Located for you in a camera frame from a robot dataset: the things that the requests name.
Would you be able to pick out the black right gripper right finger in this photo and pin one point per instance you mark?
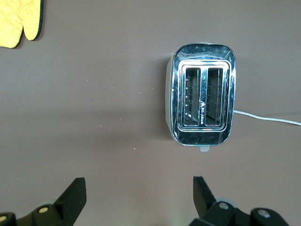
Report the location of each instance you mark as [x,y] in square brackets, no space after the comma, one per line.
[218,214]

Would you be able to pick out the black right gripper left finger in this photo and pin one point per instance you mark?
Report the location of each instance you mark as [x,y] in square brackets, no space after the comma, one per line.
[63,207]

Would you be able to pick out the brown table cover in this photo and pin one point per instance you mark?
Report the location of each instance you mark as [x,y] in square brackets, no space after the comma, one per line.
[94,106]

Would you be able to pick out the chrome and beige toaster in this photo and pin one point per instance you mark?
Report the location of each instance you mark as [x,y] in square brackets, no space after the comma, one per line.
[202,99]

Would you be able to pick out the yellow quilted oven mitt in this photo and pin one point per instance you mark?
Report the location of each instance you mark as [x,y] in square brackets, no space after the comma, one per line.
[14,23]

